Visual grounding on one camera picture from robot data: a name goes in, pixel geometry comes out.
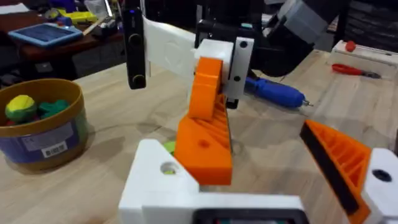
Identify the finger of the white orange right gripper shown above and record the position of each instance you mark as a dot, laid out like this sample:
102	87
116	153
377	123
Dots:
240	67
206	84

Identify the bare white left gripper left finger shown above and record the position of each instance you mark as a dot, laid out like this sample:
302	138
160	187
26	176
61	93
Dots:
152	174

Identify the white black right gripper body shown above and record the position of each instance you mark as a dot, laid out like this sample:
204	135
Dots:
174	46

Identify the white orange left gripper right finger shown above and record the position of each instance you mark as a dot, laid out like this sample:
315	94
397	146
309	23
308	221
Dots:
348	161

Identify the orange ribbed wedge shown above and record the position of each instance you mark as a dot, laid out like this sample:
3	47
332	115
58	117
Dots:
203	152

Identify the blue electric screwdriver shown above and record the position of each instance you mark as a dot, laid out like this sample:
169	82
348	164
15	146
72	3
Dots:
275	92

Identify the yellow plastic tray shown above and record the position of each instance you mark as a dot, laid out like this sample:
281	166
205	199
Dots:
77	16

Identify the white box with red knob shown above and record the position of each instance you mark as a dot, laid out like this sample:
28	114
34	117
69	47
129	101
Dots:
363	53

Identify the brown wooden desk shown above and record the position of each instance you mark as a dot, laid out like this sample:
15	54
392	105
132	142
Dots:
62	49

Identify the brown tub with toys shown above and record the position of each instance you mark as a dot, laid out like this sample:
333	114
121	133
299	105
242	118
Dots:
40	124

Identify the blue framed flat tray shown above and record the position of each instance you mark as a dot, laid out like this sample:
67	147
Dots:
45	33

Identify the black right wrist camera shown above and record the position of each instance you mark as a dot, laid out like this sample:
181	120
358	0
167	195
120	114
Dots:
134	48

